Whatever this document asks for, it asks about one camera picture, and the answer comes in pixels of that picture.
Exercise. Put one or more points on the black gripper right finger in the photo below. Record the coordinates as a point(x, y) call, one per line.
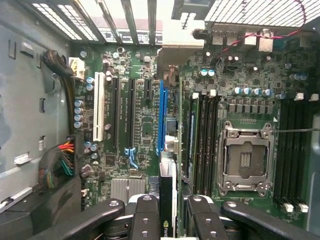
point(205, 222)

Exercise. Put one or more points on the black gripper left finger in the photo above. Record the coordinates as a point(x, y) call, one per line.
point(145, 220)

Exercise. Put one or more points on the silver chipset heatsink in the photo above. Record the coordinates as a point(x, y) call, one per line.
point(127, 188)

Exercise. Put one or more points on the metal CPU socket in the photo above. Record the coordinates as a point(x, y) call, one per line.
point(225, 150)

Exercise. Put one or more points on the green motherboard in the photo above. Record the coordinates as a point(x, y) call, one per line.
point(147, 130)

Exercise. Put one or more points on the blue expansion slot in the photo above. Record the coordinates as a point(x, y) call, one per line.
point(162, 112)

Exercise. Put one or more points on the white expansion slot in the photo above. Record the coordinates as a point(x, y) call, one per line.
point(98, 107)

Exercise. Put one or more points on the thin metal locking lever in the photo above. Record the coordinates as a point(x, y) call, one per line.
point(295, 130)

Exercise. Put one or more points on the short black expansion slot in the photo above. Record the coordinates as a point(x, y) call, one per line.
point(148, 89)

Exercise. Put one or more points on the open grey PC case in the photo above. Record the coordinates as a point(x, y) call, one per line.
point(22, 100)

